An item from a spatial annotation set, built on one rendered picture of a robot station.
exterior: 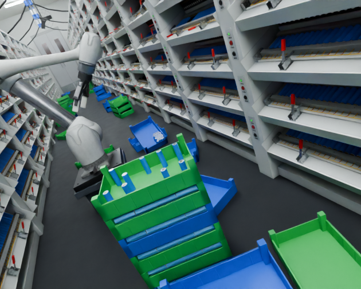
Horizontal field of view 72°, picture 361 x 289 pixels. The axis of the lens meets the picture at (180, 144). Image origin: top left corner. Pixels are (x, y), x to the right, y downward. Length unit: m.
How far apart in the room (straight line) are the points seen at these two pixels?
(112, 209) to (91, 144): 0.82
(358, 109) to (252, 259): 0.53
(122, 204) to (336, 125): 0.69
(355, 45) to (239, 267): 0.66
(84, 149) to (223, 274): 1.03
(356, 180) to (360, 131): 0.19
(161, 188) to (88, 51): 0.97
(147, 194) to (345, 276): 0.63
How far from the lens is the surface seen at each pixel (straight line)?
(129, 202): 0.72
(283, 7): 0.85
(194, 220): 0.78
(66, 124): 1.72
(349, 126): 0.89
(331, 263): 0.98
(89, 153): 1.51
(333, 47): 0.86
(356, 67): 0.79
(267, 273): 0.77
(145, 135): 2.13
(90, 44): 1.47
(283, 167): 1.28
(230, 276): 0.79
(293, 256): 0.99
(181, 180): 0.69
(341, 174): 1.01
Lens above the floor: 0.80
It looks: 25 degrees down
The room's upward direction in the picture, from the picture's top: 23 degrees counter-clockwise
